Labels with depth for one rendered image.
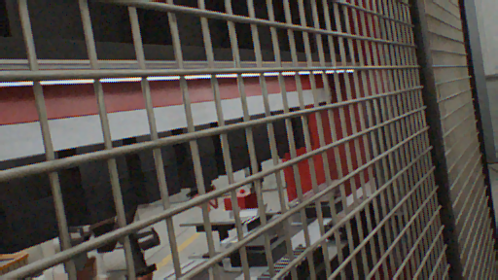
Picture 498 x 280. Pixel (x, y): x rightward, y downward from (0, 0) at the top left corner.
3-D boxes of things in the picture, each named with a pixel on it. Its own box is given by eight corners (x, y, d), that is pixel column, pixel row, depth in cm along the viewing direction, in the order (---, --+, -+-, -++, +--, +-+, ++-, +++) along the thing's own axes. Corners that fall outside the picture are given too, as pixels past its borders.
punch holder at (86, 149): (106, 211, 134) (93, 143, 133) (134, 209, 130) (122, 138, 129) (59, 227, 121) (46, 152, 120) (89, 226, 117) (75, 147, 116)
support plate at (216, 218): (205, 215, 216) (204, 212, 216) (266, 210, 204) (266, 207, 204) (179, 227, 200) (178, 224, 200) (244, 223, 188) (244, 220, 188)
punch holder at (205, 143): (195, 180, 169) (186, 126, 169) (219, 178, 166) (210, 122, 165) (166, 191, 156) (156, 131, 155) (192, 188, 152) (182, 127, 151)
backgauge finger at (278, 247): (203, 255, 155) (200, 236, 155) (290, 252, 144) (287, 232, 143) (180, 268, 145) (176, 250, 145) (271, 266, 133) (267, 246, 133)
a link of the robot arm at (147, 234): (119, 221, 201) (113, 231, 193) (148, 209, 200) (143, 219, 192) (133, 250, 204) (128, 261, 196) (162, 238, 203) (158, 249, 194)
